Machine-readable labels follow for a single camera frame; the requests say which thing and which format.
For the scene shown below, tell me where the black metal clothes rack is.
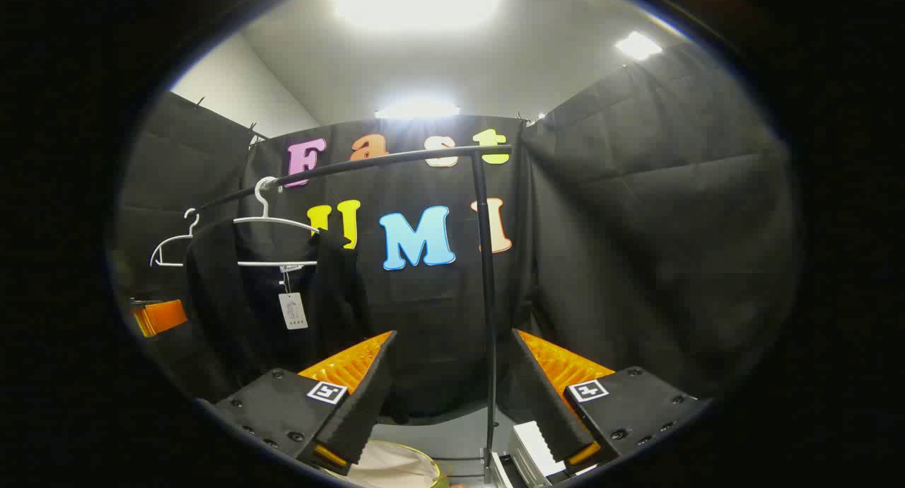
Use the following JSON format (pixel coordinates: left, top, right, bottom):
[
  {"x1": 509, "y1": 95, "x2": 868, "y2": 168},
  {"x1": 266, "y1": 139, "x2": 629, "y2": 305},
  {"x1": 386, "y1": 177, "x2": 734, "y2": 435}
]
[{"x1": 197, "y1": 144, "x2": 513, "y2": 484}]

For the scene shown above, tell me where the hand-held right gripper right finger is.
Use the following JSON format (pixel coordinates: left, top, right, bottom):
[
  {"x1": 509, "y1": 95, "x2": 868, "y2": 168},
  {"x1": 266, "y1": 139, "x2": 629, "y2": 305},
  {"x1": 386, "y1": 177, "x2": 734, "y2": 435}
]
[{"x1": 510, "y1": 328, "x2": 711, "y2": 475}]

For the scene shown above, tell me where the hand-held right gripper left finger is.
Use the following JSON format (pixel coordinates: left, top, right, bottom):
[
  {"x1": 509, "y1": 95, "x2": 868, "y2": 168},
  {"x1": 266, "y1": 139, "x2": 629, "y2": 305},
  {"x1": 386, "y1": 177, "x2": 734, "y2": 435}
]
[{"x1": 212, "y1": 330, "x2": 399, "y2": 475}]

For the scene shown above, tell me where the white laundry hamper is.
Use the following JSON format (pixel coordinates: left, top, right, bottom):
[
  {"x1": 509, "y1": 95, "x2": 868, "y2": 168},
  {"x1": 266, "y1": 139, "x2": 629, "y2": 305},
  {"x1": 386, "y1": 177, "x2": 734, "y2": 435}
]
[{"x1": 331, "y1": 440, "x2": 450, "y2": 488}]

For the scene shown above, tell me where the white clothes hanger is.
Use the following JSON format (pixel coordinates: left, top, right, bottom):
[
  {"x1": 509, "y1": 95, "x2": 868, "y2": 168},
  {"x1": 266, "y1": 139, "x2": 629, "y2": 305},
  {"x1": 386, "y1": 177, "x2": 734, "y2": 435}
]
[
  {"x1": 150, "y1": 208, "x2": 201, "y2": 268},
  {"x1": 233, "y1": 176, "x2": 322, "y2": 268}
]

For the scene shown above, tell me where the black knit garment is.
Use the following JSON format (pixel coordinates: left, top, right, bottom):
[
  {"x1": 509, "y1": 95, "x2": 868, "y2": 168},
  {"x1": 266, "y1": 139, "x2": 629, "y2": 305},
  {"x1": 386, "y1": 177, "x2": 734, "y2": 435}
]
[{"x1": 185, "y1": 219, "x2": 370, "y2": 405}]

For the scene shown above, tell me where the large ceiling light panel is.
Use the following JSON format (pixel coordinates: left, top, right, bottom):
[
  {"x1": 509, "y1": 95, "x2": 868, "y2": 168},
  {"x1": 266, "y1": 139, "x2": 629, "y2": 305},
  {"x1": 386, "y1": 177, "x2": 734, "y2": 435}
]
[{"x1": 332, "y1": 0, "x2": 507, "y2": 30}]

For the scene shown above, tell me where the white box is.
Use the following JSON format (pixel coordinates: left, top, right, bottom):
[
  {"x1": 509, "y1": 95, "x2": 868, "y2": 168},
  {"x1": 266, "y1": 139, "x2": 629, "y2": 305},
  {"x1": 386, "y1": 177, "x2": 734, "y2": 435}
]
[{"x1": 491, "y1": 421, "x2": 602, "y2": 488}]

